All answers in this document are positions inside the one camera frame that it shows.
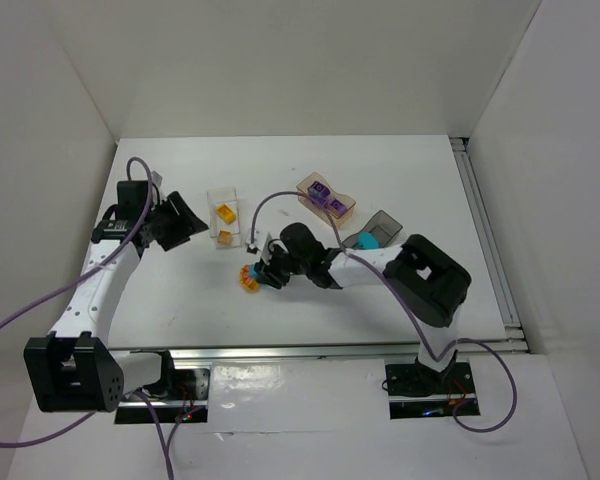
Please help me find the teal rectangular lego brick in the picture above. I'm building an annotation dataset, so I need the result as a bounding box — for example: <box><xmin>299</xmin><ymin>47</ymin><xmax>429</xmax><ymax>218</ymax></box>
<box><xmin>249</xmin><ymin>264</ymin><xmax>259</xmax><ymax>283</ymax></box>

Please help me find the yellow lego brick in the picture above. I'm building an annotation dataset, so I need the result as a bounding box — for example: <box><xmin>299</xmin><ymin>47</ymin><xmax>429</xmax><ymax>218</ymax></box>
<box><xmin>215</xmin><ymin>204</ymin><xmax>236</xmax><ymax>225</ymax></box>

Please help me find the purple half-round lego brick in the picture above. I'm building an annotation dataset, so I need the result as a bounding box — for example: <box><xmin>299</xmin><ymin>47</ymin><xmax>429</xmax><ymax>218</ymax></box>
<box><xmin>327</xmin><ymin>198</ymin><xmax>348</xmax><ymax>218</ymax></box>

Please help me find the purple round flower lego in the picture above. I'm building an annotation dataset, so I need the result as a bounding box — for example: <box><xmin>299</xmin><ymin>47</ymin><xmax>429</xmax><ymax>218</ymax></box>
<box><xmin>307</xmin><ymin>181</ymin><xmax>331</xmax><ymax>198</ymax></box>

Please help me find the teal rounded lego brick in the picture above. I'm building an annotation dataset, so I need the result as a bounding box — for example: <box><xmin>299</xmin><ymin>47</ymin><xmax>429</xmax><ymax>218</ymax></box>
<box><xmin>355</xmin><ymin>232</ymin><xmax>380</xmax><ymax>250</ymax></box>

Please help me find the dark grey translucent container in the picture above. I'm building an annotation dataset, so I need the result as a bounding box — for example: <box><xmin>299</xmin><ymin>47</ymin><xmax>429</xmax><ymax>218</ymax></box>
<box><xmin>343</xmin><ymin>210</ymin><xmax>403</xmax><ymax>250</ymax></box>

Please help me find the purple rounded lego brick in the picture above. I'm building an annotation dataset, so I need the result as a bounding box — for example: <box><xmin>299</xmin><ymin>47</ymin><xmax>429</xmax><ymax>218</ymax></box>
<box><xmin>310</xmin><ymin>196</ymin><xmax>328</xmax><ymax>208</ymax></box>

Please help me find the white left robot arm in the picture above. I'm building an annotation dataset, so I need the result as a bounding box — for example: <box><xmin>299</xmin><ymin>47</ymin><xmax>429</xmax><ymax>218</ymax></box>
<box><xmin>23</xmin><ymin>180</ymin><xmax>209</xmax><ymax>412</ymax></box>

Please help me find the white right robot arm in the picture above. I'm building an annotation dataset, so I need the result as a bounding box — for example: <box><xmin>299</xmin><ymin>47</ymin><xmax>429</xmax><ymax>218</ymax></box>
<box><xmin>247</xmin><ymin>222</ymin><xmax>472</xmax><ymax>375</ymax></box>

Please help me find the orange rounded lego brick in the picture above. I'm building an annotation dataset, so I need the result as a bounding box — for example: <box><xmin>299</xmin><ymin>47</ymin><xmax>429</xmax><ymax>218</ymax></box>
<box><xmin>239</xmin><ymin>265</ymin><xmax>260</xmax><ymax>293</ymax></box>

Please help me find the clear plastic container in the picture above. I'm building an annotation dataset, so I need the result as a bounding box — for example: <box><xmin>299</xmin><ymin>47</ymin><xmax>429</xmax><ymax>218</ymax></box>
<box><xmin>207</xmin><ymin>187</ymin><xmax>242</xmax><ymax>249</ymax></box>

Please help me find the orange translucent plastic container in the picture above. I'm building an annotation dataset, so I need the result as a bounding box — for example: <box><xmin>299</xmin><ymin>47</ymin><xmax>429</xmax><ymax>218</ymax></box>
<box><xmin>296</xmin><ymin>172</ymin><xmax>356</xmax><ymax>228</ymax></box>

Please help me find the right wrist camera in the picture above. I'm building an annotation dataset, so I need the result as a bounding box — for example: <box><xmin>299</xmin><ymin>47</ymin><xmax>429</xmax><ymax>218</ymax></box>
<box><xmin>247</xmin><ymin>229</ymin><xmax>273</xmax><ymax>264</ymax></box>

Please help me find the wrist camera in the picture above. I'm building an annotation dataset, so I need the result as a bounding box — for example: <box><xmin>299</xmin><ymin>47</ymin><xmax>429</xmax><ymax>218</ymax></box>
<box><xmin>247</xmin><ymin>229</ymin><xmax>273</xmax><ymax>264</ymax></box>
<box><xmin>151</xmin><ymin>170</ymin><xmax>163</xmax><ymax>189</ymax></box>

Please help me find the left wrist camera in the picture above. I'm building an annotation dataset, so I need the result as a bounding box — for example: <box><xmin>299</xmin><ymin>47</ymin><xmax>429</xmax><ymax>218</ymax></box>
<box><xmin>151</xmin><ymin>170</ymin><xmax>163</xmax><ymax>189</ymax></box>

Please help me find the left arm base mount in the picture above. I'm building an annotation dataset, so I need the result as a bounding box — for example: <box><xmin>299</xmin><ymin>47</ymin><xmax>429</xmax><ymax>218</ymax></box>
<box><xmin>114</xmin><ymin>366</ymin><xmax>211</xmax><ymax>425</ymax></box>

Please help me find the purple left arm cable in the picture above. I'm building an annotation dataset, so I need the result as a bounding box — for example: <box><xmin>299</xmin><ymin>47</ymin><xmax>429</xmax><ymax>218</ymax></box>
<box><xmin>0</xmin><ymin>156</ymin><xmax>176</xmax><ymax>480</ymax></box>

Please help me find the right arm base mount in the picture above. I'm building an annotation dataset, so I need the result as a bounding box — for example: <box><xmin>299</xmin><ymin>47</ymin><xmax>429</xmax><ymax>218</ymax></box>
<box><xmin>381</xmin><ymin>362</ymin><xmax>480</xmax><ymax>420</ymax></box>

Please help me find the right aluminium side rail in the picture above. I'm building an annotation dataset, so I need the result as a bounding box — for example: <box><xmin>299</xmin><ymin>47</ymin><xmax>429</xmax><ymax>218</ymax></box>
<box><xmin>449</xmin><ymin>137</ymin><xmax>529</xmax><ymax>352</ymax></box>

